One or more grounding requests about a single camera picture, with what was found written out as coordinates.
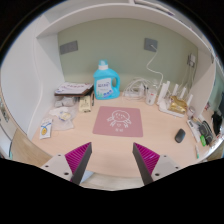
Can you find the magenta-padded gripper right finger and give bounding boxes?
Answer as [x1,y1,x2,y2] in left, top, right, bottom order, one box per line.
[132,142,183,186]

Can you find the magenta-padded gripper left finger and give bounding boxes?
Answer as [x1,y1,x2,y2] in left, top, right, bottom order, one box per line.
[40,142,93,186]

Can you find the black computer mouse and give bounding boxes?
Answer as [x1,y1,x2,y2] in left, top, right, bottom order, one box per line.
[174,128,187,144]

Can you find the pink mouse pad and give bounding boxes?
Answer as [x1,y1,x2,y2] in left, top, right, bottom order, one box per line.
[92,105,144,138]

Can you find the clear plastic bag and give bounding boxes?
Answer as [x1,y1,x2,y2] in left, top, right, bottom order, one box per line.
[49,105,79,132]

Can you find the white packet yellow print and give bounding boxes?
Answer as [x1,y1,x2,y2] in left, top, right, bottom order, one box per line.
[39,117,54,140]

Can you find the white router with antennas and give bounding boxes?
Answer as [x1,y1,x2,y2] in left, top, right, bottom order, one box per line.
[156,80,195,118]

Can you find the yellow cardboard box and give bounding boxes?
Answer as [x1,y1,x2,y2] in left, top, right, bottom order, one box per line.
[78,95,92,113]

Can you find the small green packet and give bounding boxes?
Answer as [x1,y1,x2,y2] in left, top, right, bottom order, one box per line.
[199,134,208,148]

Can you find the grey plastic packet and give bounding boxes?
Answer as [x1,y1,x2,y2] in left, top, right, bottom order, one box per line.
[54,96,78,108]

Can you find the gold foil bag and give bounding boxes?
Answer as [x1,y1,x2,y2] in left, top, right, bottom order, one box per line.
[168,95,188,115]

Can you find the clear plastic bottle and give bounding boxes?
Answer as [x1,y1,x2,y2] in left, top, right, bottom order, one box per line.
[145,87,158,106]

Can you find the small silver tin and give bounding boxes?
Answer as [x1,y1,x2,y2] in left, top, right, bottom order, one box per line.
[187,105,197,118]

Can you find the black pouch green trim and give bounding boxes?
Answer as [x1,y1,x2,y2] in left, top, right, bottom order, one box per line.
[198,120,214,146]

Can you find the white power strip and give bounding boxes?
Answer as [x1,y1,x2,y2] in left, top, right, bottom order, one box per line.
[123,89,146,98]

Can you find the blue detergent bottle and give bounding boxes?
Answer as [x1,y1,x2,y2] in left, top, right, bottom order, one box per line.
[92,59,121,101]

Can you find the white coiled cable bundle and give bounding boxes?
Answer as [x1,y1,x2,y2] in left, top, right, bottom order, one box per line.
[122,77,151,99]

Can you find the black strap bundle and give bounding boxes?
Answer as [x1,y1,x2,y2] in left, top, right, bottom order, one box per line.
[211,110,224,136]

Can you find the long white cable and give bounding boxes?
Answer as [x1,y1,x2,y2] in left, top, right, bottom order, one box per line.
[145,44,165,88]

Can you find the white wall charger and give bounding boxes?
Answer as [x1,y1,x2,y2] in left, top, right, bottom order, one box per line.
[187,53,197,68]

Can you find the plain grey wall plate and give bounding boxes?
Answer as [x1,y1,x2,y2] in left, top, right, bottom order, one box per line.
[59,40,79,56]

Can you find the grey wall plate with plug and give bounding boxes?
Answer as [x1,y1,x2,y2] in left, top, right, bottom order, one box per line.
[143,37,159,53]

